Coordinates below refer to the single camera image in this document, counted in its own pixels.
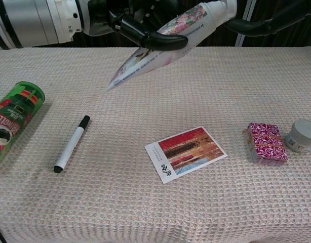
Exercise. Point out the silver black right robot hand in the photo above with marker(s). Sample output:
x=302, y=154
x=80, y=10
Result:
x=284, y=15

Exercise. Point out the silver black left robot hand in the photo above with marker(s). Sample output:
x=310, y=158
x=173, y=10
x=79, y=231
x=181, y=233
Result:
x=160, y=40

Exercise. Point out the floral toothpaste tube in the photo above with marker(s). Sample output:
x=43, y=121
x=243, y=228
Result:
x=150, y=63

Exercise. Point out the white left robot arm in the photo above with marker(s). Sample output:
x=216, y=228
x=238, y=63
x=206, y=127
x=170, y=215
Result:
x=31, y=20

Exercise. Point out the dark green curtain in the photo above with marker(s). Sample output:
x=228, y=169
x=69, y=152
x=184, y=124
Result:
x=292, y=38
x=216, y=36

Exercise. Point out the red picture postcard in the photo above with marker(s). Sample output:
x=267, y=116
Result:
x=186, y=153

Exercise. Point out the small white round jar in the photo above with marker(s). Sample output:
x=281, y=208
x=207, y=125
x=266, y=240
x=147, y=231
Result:
x=301, y=136

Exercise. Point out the pink patterned card deck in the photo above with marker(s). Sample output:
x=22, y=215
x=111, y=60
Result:
x=267, y=144

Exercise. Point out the white black marker pen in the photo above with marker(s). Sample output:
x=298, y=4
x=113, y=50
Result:
x=72, y=144

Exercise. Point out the beige waffle tablecloth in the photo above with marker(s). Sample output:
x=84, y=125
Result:
x=155, y=207

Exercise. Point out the green Pringles can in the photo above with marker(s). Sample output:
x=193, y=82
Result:
x=13, y=121

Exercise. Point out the white frame post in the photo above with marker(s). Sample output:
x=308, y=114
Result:
x=239, y=40

